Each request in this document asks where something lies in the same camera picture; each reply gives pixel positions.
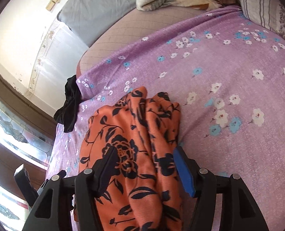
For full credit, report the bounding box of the orange black floral blouse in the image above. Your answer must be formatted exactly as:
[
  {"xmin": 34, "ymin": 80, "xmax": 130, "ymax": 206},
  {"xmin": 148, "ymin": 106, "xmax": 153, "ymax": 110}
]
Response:
[{"xmin": 79, "ymin": 87, "xmax": 182, "ymax": 230}]

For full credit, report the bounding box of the brown wooden glass door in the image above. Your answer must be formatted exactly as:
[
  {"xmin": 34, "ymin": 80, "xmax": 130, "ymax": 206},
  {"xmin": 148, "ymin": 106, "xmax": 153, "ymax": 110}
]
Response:
[{"xmin": 0, "ymin": 76, "xmax": 53, "ymax": 230}]

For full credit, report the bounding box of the black crumpled garment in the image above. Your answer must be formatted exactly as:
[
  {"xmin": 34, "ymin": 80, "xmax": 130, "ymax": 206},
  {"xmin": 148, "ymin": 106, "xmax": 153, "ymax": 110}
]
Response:
[{"xmin": 53, "ymin": 75, "xmax": 81, "ymax": 133}]

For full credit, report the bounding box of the purple floral bed sheet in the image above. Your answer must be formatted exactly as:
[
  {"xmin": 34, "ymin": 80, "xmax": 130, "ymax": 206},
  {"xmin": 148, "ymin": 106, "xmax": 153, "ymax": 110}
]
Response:
[{"xmin": 46, "ymin": 6, "xmax": 285, "ymax": 230}]

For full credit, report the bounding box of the grey pillow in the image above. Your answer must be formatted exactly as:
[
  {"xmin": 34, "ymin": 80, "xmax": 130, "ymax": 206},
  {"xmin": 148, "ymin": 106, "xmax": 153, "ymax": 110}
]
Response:
[{"xmin": 57, "ymin": 0, "xmax": 136, "ymax": 46}]

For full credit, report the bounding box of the striped floral cushion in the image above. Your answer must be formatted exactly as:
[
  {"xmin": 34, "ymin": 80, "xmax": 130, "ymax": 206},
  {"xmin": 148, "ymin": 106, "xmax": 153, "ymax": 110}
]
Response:
[{"xmin": 239, "ymin": 0, "xmax": 285, "ymax": 39}]

